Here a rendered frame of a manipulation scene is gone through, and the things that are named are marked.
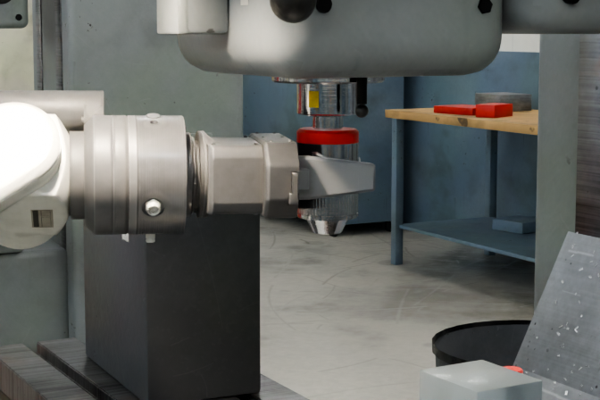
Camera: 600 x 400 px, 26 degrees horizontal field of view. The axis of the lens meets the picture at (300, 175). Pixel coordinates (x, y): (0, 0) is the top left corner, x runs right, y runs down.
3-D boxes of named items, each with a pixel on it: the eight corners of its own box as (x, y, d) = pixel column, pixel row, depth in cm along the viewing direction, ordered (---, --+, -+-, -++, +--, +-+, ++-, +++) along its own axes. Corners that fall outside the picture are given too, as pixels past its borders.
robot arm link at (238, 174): (301, 119, 91) (129, 119, 90) (299, 254, 93) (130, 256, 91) (275, 108, 104) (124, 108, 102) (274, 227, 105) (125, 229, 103)
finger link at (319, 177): (372, 197, 97) (290, 198, 96) (373, 154, 97) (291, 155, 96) (378, 200, 95) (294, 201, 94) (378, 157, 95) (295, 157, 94)
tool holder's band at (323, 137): (342, 145, 95) (342, 131, 95) (285, 143, 97) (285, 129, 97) (369, 140, 99) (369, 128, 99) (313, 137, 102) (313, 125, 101)
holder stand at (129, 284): (146, 407, 125) (144, 202, 123) (84, 355, 145) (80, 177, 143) (262, 393, 130) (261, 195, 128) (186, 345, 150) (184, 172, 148)
